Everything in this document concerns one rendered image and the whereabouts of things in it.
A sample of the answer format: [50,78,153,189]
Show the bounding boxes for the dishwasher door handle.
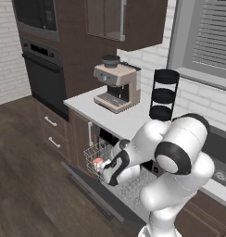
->
[67,174,115,221]

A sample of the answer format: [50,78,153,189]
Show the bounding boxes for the narrow brown cupboard door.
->
[69,109,100,176]

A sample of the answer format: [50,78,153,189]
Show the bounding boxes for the oven door handle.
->
[21,53,62,74]

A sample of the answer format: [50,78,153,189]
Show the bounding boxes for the wire dishwasher rack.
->
[83,141,159,211]

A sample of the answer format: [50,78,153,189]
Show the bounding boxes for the black built-in oven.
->
[19,36,69,122]

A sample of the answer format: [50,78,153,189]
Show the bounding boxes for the dark grey sink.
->
[200,124,226,191]

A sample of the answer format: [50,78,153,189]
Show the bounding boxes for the dark grey dishwasher door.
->
[61,161,150,226]

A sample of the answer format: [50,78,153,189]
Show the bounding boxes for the white drawer handle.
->
[44,116,58,128]
[48,136,62,149]

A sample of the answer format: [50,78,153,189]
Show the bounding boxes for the window with grey blinds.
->
[166,0,226,93]

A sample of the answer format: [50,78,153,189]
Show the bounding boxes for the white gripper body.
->
[99,158,113,172]

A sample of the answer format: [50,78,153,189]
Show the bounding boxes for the glass cupboard door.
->
[84,0,127,43]

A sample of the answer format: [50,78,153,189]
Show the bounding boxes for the white cupboard door handle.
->
[87,121,94,148]

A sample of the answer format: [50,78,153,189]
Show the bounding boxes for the beige coffee machine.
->
[93,54,143,115]

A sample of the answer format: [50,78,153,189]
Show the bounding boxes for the black microwave oven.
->
[10,0,60,43]

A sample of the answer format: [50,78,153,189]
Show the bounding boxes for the red cup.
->
[93,157,105,170]

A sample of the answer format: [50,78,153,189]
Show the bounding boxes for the silver cupboard door handle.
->
[119,0,127,43]

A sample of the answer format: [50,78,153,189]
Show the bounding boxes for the black three-tier stand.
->
[148,69,181,122]

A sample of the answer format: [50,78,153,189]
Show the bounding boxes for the brown drawer front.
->
[40,123,74,164]
[37,104,74,139]

